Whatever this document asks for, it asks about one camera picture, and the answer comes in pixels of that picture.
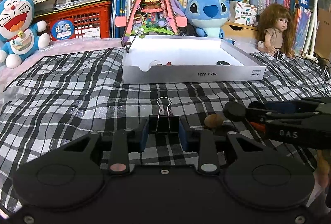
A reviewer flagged Doraemon plush toy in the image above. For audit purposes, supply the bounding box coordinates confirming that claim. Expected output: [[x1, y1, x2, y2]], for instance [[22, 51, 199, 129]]
[[1, 0, 50, 69]]

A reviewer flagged pink triangular toy house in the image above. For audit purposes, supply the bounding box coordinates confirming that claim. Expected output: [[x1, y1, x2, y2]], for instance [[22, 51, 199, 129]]
[[115, 0, 187, 47]]

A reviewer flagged wooden drawer box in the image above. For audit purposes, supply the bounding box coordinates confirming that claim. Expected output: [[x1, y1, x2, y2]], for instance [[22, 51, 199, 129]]
[[222, 21, 257, 39]]

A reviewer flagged pink fuzzy blanket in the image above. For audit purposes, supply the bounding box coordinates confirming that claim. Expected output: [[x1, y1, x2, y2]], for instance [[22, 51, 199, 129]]
[[1, 39, 122, 92]]

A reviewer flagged white shallow cardboard box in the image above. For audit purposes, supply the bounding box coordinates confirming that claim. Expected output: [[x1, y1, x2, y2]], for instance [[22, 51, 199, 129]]
[[122, 35, 266, 85]]

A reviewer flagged blue Stitch plush toy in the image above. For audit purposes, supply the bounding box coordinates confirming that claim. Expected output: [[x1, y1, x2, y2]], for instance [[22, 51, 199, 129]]
[[184, 0, 230, 39]]

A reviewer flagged brown walnut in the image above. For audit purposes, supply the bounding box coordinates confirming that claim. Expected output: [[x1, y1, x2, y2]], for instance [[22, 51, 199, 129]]
[[204, 114, 224, 129]]

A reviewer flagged white pencil print box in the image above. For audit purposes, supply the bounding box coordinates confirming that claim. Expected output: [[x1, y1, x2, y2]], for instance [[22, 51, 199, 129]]
[[229, 1, 258, 26]]

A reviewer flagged clear glass ball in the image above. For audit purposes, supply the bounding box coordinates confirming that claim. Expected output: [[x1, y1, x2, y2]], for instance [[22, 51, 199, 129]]
[[149, 60, 163, 67]]

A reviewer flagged brown haired doll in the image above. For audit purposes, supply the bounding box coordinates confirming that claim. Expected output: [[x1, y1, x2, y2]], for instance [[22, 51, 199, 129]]
[[256, 3, 296, 58]]

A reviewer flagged black white plaid cloth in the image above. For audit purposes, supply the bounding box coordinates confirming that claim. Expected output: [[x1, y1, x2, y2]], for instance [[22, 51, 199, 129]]
[[1, 48, 330, 213]]

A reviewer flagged black binder clip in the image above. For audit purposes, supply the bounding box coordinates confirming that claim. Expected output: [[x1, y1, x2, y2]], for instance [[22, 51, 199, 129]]
[[149, 96, 180, 134]]

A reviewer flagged black round disc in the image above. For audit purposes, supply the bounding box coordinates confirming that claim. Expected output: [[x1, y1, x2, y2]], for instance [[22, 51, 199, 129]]
[[216, 60, 231, 66], [223, 101, 246, 122]]

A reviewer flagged red plastic crate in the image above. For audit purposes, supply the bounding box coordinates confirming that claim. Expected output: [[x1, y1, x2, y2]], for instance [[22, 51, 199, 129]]
[[33, 1, 111, 41]]

